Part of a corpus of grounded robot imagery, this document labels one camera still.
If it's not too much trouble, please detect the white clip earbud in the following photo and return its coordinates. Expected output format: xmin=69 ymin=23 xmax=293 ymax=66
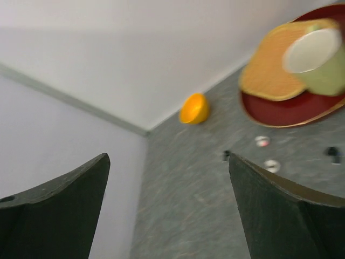
xmin=255 ymin=136 xmax=270 ymax=147
xmin=264 ymin=160 xmax=281 ymax=173

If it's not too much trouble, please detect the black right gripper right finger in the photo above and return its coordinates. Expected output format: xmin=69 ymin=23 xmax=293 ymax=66
xmin=229 ymin=153 xmax=344 ymax=258

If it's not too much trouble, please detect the pale green cup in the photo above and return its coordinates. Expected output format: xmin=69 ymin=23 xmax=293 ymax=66
xmin=282 ymin=28 xmax=344 ymax=96

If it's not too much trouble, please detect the orange plastic bowl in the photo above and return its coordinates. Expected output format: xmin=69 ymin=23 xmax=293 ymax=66
xmin=179 ymin=93 xmax=210 ymax=125

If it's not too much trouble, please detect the dark red round tray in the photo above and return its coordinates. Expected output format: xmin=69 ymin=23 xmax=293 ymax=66
xmin=239 ymin=4 xmax=345 ymax=128

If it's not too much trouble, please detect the woven bamboo tray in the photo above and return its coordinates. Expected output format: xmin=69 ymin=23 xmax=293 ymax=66
xmin=239 ymin=18 xmax=340 ymax=101

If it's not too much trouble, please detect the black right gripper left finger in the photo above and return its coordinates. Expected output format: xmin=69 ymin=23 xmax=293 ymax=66
xmin=1 ymin=153 xmax=110 ymax=259

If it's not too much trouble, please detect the black earbud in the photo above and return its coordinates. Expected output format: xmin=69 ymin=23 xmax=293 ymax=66
xmin=222 ymin=150 xmax=231 ymax=162
xmin=325 ymin=147 xmax=341 ymax=165

